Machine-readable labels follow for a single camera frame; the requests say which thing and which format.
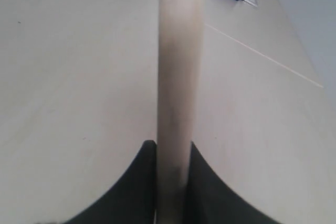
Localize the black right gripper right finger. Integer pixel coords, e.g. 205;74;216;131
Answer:
185;143;276;224

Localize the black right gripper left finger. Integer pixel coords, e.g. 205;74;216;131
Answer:
66;140;156;224

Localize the wooden paint brush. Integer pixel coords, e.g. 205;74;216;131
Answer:
156;0;204;223

